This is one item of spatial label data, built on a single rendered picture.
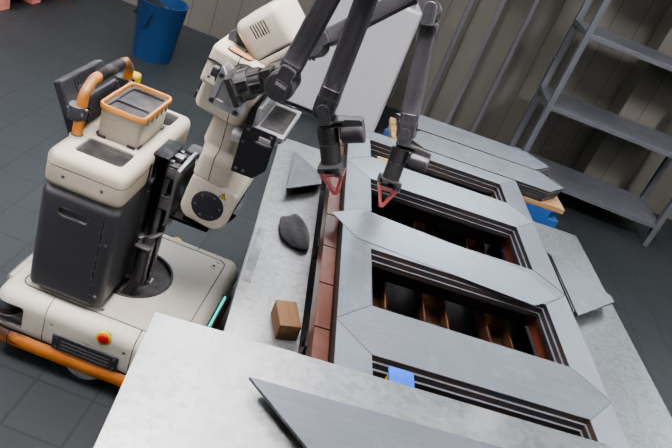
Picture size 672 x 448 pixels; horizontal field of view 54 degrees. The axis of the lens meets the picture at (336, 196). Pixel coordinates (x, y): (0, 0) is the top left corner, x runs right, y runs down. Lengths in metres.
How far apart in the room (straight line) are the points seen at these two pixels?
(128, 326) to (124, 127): 0.65
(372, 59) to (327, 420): 3.77
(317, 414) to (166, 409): 0.23
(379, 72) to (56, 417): 3.18
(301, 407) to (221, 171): 1.09
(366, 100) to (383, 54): 0.35
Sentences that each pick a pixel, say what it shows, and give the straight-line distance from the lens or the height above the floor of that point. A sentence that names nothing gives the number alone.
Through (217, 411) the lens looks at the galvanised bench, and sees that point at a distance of 1.05.
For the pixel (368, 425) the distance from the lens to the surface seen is 1.10.
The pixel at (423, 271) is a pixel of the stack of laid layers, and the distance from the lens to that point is 1.95.
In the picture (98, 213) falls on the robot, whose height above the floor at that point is 0.66.
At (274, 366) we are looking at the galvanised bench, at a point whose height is 1.05.
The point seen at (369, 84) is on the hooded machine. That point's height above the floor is 0.41.
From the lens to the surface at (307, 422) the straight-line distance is 1.06.
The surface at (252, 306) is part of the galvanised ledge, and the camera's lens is 1.83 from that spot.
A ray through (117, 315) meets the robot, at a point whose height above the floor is 0.28.
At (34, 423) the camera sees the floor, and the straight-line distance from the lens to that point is 2.35.
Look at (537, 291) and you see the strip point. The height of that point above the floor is 0.86.
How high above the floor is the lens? 1.83
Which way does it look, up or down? 28 degrees down
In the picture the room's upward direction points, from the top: 22 degrees clockwise
